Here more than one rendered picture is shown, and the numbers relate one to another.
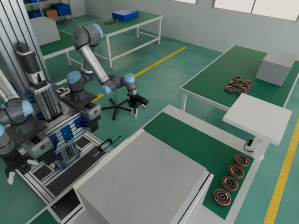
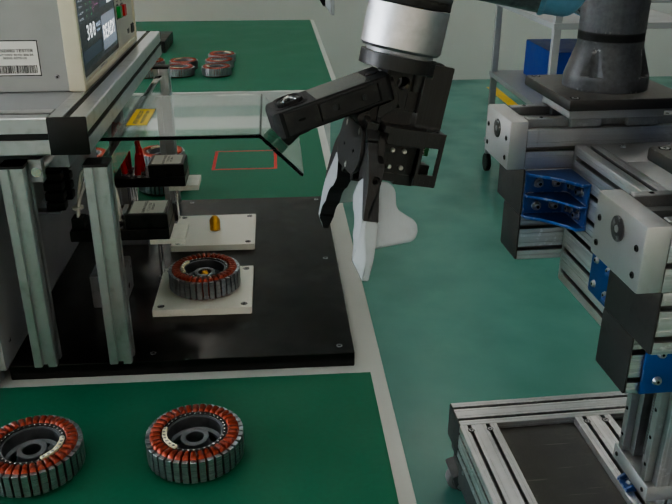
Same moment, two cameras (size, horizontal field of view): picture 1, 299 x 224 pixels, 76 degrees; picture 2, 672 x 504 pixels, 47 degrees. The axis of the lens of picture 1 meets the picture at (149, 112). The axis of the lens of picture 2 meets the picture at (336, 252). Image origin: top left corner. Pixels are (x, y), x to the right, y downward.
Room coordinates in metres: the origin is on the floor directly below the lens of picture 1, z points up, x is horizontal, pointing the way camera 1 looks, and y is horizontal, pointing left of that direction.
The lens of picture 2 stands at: (1.71, -0.41, 1.34)
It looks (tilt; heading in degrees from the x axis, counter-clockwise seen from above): 24 degrees down; 137
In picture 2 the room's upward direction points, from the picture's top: straight up
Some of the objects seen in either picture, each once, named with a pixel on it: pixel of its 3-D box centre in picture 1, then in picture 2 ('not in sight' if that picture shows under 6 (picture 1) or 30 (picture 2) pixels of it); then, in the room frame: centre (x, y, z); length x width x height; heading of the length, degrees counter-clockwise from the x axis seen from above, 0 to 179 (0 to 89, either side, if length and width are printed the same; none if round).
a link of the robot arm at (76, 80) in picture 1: (75, 80); not in sight; (1.41, 0.63, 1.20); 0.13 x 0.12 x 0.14; 145
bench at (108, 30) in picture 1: (125, 36); not in sight; (4.85, 0.63, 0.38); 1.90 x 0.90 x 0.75; 141
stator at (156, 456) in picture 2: not in sight; (195, 441); (1.06, -0.03, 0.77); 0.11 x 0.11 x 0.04
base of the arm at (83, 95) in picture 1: (78, 92); not in sight; (1.40, 0.63, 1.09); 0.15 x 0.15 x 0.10
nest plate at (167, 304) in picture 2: not in sight; (205, 289); (0.76, 0.19, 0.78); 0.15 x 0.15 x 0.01; 51
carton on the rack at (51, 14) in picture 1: (49, 13); not in sight; (6.88, 3.32, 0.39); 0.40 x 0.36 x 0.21; 50
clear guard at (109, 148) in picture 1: (120, 157); (188, 133); (0.76, 0.18, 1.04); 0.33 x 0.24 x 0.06; 51
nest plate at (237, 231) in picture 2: not in sight; (215, 231); (0.57, 0.34, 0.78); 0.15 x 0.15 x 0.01; 51
